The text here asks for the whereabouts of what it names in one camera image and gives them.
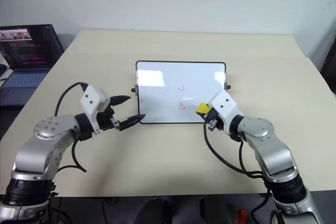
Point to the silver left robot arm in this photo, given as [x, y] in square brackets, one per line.
[39, 153]

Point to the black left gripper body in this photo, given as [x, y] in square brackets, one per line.
[106, 120]

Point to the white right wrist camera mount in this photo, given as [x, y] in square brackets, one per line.
[224, 106]

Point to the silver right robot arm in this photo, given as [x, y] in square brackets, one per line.
[273, 153]

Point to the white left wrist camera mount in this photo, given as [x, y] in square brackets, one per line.
[92, 99]

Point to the black-framed small whiteboard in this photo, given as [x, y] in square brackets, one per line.
[162, 98]

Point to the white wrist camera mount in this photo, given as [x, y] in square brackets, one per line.
[224, 106]
[92, 99]

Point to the open blue laptop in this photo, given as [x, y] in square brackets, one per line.
[26, 51]

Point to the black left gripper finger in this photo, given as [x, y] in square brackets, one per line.
[131, 121]
[119, 100]

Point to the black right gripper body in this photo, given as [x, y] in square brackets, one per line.
[213, 121]

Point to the yellow whiteboard eraser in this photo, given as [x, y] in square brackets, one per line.
[202, 107]

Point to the dark rounded shape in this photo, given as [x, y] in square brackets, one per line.
[156, 211]

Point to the black office chair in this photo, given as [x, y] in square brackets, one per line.
[330, 61]

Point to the small red object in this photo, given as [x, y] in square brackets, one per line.
[242, 215]

